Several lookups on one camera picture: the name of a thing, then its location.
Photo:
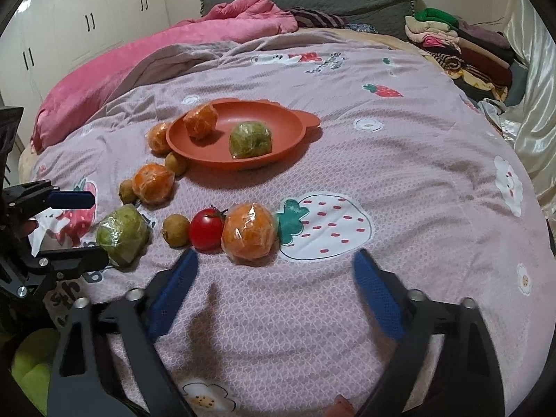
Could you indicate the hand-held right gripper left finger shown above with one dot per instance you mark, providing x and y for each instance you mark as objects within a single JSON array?
[{"x": 173, "y": 289}]

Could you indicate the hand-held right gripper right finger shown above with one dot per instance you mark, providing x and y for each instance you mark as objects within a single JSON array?
[{"x": 374, "y": 287}]

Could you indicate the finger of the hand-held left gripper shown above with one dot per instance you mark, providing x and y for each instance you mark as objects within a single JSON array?
[
  {"x": 74, "y": 260},
  {"x": 71, "y": 199}
]

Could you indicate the plastic-wrapped green fruit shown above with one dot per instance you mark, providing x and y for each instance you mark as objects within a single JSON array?
[
  {"x": 123, "y": 234},
  {"x": 251, "y": 140}
]

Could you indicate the small brown kiwi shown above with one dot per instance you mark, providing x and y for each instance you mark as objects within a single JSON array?
[
  {"x": 176, "y": 230},
  {"x": 177, "y": 163},
  {"x": 127, "y": 191}
]

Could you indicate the red tomato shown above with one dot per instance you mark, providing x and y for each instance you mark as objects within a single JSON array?
[{"x": 207, "y": 230}]

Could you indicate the plastic-wrapped orange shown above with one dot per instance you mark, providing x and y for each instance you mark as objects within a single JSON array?
[
  {"x": 159, "y": 139},
  {"x": 249, "y": 238},
  {"x": 153, "y": 183},
  {"x": 200, "y": 121}
]

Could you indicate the orange-red plastic plate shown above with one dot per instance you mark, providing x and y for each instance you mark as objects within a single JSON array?
[{"x": 256, "y": 158}]

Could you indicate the pink duvet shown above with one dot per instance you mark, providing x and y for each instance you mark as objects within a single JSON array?
[{"x": 87, "y": 91}]

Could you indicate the pink strawberry-print blanket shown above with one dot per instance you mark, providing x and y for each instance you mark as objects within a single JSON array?
[{"x": 391, "y": 173}]

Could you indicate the green cushion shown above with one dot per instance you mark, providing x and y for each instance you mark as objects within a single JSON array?
[{"x": 30, "y": 369}]

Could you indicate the white glossy wardrobe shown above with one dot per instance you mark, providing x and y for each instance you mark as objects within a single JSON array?
[{"x": 78, "y": 21}]

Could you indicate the beige bed sheet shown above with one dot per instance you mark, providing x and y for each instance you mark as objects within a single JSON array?
[{"x": 382, "y": 39}]

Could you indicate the cream satin curtain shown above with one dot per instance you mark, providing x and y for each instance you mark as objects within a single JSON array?
[{"x": 534, "y": 95}]

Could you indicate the stack of folded clothes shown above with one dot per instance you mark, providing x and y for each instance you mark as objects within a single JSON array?
[{"x": 478, "y": 52}]

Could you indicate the dark striped cloth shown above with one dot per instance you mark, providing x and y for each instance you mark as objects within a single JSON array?
[{"x": 319, "y": 18}]

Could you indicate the grey quilted headboard cover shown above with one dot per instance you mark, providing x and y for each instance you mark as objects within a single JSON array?
[{"x": 347, "y": 0}]

